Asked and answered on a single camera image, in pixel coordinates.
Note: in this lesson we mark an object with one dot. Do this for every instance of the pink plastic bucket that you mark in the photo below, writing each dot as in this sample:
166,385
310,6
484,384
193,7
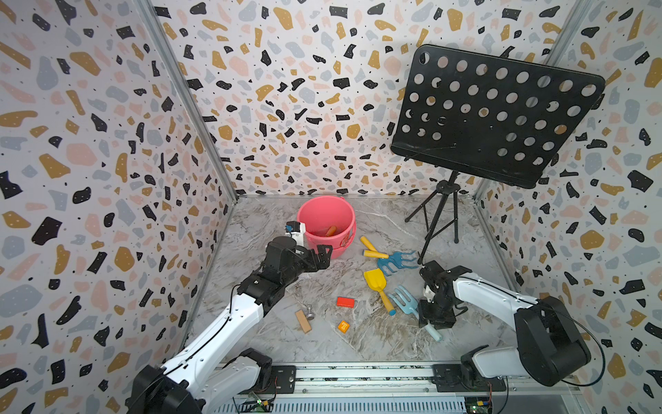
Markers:
318,214

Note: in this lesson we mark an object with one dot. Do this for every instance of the teal rake yellow handle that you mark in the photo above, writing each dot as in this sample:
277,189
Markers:
370,243
391,264

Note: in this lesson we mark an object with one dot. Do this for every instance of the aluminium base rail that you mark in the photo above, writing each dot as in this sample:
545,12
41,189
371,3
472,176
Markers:
398,387

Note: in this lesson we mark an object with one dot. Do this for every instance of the red rectangular block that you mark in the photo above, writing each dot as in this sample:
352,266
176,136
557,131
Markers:
345,302

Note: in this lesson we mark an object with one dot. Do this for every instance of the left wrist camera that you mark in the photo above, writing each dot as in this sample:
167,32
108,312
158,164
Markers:
296,231

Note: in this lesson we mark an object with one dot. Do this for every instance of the black perforated music stand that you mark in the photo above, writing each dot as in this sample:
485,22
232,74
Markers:
487,116

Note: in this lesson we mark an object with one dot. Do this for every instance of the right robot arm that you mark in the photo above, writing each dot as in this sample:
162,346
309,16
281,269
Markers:
549,346

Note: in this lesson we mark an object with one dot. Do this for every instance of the light blue garden fork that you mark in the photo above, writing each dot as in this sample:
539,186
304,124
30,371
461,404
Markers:
409,306

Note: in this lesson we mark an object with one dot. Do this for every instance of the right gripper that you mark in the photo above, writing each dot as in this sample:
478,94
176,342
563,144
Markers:
440,323

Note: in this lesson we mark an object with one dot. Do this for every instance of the wooden rectangular block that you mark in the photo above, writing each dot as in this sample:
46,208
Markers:
303,321

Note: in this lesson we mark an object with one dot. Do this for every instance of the orange cube block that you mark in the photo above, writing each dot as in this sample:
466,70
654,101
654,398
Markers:
343,326

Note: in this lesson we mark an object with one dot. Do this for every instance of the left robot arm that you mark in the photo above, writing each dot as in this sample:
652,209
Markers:
194,380

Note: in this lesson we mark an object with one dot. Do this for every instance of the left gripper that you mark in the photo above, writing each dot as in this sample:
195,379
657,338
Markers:
323,260

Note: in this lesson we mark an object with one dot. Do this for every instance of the yellow scoop yellow handle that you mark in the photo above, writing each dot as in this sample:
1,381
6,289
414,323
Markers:
376,281

